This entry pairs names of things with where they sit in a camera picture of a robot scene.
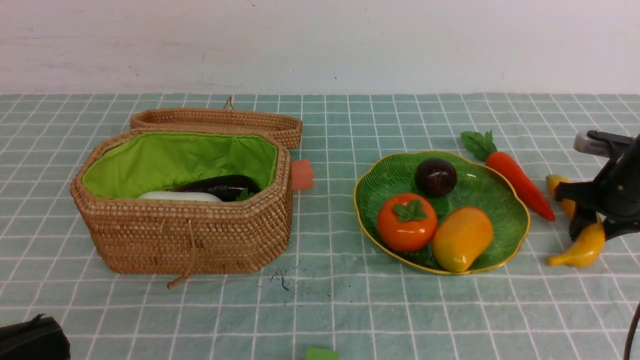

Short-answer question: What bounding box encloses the woven basket lid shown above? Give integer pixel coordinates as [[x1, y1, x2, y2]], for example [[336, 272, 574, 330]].
[[129, 96, 303, 150]]

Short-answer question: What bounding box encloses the white toy radish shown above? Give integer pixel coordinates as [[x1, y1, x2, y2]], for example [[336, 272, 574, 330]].
[[137, 189, 255, 203]]

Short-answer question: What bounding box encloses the green checkered tablecloth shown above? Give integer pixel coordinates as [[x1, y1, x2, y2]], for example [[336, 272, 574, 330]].
[[0, 93, 639, 360]]

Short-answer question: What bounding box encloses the orange toy persimmon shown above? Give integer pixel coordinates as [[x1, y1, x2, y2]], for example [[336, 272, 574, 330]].
[[375, 193, 439, 253]]

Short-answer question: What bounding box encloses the woven rattan basket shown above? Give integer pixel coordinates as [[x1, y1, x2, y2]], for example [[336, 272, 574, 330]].
[[70, 126, 293, 289]]

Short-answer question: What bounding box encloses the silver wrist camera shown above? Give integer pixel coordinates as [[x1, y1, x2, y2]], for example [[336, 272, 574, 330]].
[[573, 130, 636, 160]]

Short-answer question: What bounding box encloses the purple toy mangosteen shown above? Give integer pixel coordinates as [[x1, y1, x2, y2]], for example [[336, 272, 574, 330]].
[[414, 157, 458, 199]]

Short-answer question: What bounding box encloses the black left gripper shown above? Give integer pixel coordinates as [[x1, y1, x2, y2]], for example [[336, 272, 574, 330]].
[[0, 314, 71, 360]]

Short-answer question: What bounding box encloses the dark purple toy eggplant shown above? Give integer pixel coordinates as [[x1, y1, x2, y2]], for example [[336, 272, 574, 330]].
[[169, 174, 262, 202]]

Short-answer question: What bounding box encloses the orange foam block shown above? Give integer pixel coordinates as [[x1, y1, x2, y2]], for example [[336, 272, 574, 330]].
[[291, 158, 314, 192]]

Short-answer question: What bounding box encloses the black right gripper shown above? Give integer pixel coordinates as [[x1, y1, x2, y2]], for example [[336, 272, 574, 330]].
[[554, 131, 640, 242]]

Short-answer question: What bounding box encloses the green foam block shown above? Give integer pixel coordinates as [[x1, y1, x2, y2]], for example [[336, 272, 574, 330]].
[[305, 347, 339, 360]]

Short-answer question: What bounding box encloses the yellow orange toy mango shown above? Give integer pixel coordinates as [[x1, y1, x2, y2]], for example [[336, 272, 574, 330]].
[[431, 206, 494, 274]]

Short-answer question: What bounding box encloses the yellow toy banana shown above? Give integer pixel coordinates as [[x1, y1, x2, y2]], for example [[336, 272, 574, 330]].
[[545, 174, 606, 268]]

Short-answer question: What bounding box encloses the orange toy carrot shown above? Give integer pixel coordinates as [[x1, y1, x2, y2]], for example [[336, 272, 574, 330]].
[[460, 130, 556, 222]]

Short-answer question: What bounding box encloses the green glass leaf plate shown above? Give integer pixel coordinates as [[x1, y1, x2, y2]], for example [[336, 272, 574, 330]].
[[352, 150, 531, 276]]

